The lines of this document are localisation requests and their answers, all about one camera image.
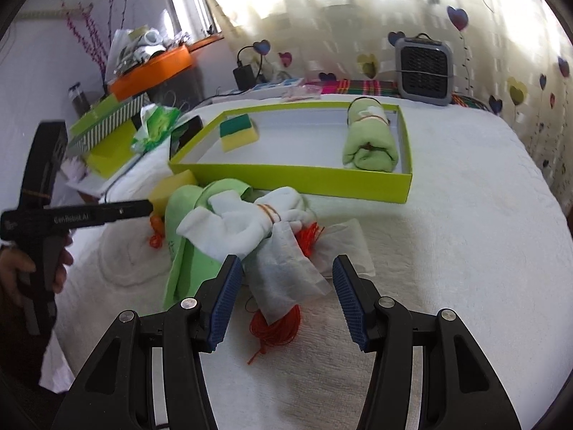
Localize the green cloth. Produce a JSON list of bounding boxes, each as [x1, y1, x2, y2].
[[162, 178, 254, 310]]

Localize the small orange object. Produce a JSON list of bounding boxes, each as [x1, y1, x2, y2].
[[149, 216, 167, 249]]

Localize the dark jar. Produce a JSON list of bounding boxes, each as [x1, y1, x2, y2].
[[68, 83, 92, 117]]

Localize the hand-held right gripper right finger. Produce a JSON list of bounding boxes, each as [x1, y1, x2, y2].
[[332, 254, 522, 430]]

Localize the clear plastic wrapper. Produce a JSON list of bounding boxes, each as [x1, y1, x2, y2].
[[281, 85, 322, 100]]

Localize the purple flower branches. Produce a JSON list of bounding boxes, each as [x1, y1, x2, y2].
[[63, 0, 135, 81]]

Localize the small green-topped yellow sponge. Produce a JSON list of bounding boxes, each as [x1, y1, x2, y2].
[[219, 115, 259, 153]]

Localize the striped green box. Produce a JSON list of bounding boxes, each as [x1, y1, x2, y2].
[[66, 93, 148, 162]]

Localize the red knot tassel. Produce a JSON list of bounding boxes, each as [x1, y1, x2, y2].
[[247, 221, 325, 364]]

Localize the plaid cloth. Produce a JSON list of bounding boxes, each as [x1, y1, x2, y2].
[[313, 78, 493, 113]]

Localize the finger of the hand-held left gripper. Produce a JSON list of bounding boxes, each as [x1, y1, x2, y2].
[[105, 199, 155, 223]]

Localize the black charger with cable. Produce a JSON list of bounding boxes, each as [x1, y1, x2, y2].
[[233, 46, 269, 90]]

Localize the yellow-green cardboard box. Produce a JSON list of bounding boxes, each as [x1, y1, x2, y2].
[[169, 102, 413, 204]]

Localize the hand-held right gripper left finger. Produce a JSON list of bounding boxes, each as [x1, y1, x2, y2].
[[51, 254, 245, 430]]

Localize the white sock bundle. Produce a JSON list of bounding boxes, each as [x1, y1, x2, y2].
[[176, 188, 314, 261]]

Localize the white blue power strip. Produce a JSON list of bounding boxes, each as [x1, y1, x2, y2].
[[219, 78, 305, 99]]

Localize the green tissue pack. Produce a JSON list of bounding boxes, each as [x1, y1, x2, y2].
[[131, 104, 182, 155]]

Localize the small grey heater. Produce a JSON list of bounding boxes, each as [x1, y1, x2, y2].
[[395, 33, 455, 107]]

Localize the pile of small white items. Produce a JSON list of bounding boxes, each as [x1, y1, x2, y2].
[[110, 27, 193, 77]]

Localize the person's left hand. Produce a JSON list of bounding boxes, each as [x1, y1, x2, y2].
[[0, 229, 75, 296]]

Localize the large yellow sponge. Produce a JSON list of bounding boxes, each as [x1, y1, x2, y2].
[[149, 171, 200, 213]]

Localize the heart print curtain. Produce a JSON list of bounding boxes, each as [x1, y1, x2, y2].
[[192, 0, 573, 216]]

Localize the rolled green towel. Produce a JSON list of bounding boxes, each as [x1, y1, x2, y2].
[[342, 97, 400, 173]]

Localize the plain yellow-green box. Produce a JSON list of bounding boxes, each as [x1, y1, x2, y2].
[[87, 121, 139, 179]]

